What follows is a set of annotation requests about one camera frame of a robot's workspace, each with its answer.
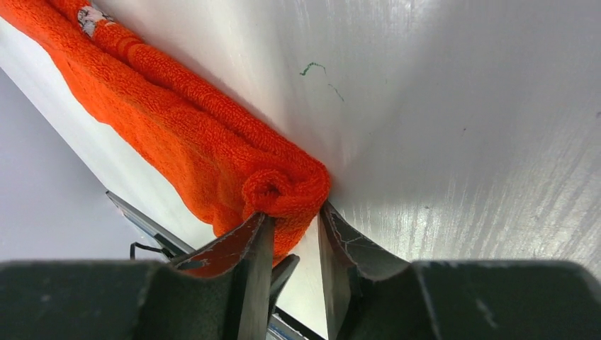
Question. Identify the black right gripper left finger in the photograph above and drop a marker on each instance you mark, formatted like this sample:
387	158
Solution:
220	291

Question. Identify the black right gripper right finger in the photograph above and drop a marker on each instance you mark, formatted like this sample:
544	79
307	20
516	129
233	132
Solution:
372	294

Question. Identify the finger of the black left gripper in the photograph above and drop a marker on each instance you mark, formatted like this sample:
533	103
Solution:
280	275

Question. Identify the orange cloth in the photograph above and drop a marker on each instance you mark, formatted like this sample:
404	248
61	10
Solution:
224	163

